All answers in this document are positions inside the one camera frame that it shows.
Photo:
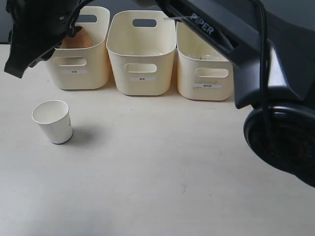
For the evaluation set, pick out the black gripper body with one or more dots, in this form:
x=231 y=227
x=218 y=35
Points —
x=41 y=19

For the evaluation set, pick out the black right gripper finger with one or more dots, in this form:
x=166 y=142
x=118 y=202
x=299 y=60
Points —
x=27 y=53

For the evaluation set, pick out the brown wooden cup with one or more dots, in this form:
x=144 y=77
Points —
x=82 y=39

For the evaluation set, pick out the white paper cup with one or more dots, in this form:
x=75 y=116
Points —
x=53 y=118

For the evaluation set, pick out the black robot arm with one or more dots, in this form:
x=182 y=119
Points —
x=273 y=63

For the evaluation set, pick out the cream bin left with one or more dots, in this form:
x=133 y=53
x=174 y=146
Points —
x=84 y=68

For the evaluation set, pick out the cream bin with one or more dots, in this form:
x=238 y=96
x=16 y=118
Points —
x=203 y=73
x=84 y=68
x=141 y=45

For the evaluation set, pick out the cream bin middle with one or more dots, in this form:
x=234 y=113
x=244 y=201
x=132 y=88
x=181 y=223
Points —
x=141 y=45

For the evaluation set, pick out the cream bin right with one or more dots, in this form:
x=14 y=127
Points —
x=203 y=73

